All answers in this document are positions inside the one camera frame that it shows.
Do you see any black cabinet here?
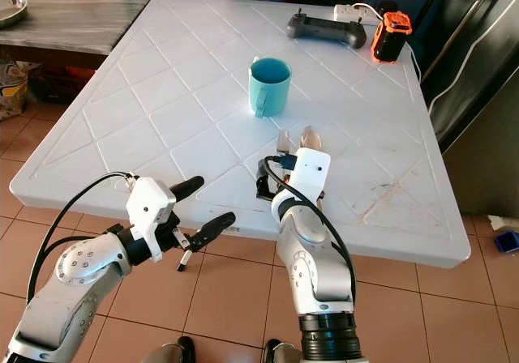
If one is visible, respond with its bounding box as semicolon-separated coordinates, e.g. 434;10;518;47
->
422;0;519;153

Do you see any orange and black device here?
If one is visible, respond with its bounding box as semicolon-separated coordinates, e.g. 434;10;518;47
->
370;11;413;64

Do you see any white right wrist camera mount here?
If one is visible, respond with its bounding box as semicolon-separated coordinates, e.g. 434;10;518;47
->
280;147;332;218

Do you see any patterned bag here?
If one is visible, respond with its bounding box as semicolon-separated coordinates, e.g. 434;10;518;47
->
0;62;29;121

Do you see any black remote controller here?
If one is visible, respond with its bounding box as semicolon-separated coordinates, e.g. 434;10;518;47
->
286;8;367;50

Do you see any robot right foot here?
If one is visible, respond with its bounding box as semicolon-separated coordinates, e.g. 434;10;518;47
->
262;339;301;363

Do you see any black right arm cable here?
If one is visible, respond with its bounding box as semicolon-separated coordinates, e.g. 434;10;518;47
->
264;156;358;303

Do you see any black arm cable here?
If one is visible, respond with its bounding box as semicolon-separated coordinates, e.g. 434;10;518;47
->
26;171;135;299
264;156;358;303

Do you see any teal mug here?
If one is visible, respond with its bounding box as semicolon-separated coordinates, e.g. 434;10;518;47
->
249;56;293;118

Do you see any metal spoon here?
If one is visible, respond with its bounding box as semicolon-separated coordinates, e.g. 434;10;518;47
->
298;125;322;149

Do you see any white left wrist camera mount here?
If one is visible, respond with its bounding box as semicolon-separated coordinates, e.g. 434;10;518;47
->
126;177;178;260

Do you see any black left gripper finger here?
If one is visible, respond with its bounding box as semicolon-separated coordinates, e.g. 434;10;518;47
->
188;211;238;252
169;176;205;200

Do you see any white power strip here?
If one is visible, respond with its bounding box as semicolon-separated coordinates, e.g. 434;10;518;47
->
332;3;382;22

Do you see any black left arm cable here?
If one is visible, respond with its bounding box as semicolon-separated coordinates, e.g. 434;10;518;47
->
26;171;135;299

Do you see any metal fork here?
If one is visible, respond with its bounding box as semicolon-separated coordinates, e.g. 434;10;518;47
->
276;130;293;155

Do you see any white power cable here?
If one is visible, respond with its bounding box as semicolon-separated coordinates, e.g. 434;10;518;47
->
361;1;422;80

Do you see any metal bowl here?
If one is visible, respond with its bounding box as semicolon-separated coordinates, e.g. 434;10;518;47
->
0;0;29;30

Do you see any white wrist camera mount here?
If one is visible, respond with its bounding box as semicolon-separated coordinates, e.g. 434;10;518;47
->
126;177;178;260
280;147;332;218

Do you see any blue box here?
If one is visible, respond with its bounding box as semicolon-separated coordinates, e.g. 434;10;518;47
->
495;229;519;254

